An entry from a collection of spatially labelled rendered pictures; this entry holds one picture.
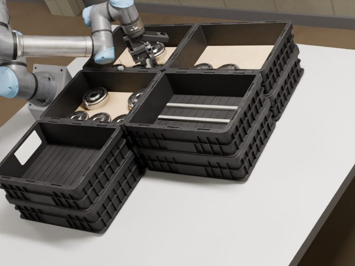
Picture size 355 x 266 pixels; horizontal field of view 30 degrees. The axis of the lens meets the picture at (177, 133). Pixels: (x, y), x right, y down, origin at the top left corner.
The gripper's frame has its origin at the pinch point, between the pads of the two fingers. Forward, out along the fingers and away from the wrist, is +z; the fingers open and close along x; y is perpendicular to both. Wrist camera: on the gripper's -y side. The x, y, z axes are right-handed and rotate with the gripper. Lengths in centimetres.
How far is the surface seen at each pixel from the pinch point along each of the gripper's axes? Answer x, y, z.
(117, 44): -28.9, 10.3, -2.9
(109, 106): 5.5, 23.2, 2.0
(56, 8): -290, 45, 78
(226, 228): 78, 3, 15
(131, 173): 40.4, 24.6, 9.0
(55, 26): -274, 51, 85
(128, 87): 3.1, 13.3, -0.5
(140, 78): 8.3, 7.9, -4.8
